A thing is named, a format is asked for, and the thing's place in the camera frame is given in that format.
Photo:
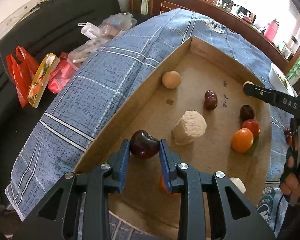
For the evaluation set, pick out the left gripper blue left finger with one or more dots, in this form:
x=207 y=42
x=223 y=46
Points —
x=104 y=179

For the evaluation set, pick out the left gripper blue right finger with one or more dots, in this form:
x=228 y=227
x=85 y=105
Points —
x=184 y=179

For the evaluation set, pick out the dark red fruit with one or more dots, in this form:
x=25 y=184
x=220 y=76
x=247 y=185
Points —
x=288 y=136

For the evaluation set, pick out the red tomato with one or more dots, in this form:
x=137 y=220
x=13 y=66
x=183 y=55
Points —
x=253 y=126

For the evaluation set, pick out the dark cherry front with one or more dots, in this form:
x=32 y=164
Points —
x=143 y=146

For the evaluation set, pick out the dark plum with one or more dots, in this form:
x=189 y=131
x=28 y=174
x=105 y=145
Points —
x=246 y=113

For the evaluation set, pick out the beige banana chunk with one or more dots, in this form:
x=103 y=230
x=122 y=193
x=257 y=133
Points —
x=189 y=127

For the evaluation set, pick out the white banana chunk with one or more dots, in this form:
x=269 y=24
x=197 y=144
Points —
x=240 y=185

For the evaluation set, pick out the brown longan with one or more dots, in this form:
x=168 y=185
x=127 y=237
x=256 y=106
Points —
x=247 y=82
x=171 y=80

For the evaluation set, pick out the orange tangerine with leaf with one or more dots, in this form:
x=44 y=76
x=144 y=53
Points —
x=242 y=140

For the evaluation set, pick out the dark red jujube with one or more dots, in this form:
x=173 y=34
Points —
x=210 y=100

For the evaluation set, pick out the gloved right hand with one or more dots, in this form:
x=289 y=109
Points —
x=289 y=181

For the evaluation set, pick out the white bowl with greens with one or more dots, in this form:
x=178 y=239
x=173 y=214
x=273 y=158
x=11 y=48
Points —
x=279 y=81

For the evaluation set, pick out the cardboard tray box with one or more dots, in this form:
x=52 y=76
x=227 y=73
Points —
x=185 y=156

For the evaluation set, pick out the pink thermos bottle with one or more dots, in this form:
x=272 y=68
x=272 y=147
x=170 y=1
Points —
x=271 y=30

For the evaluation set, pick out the blue plaid tablecloth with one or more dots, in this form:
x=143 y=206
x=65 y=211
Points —
x=59 y=213

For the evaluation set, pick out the yellow snack package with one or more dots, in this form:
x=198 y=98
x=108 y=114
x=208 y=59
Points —
x=41 y=79

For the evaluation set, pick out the red plastic bag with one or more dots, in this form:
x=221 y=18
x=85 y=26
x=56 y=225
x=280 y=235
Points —
x=22 y=72

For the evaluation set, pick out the clear plastic bags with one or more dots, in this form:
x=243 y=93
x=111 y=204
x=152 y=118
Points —
x=110 y=28

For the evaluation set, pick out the black sofa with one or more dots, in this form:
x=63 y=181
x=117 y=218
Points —
x=43 y=134

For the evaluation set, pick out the wooden cabinet counter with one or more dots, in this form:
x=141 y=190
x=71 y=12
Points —
x=224 y=17

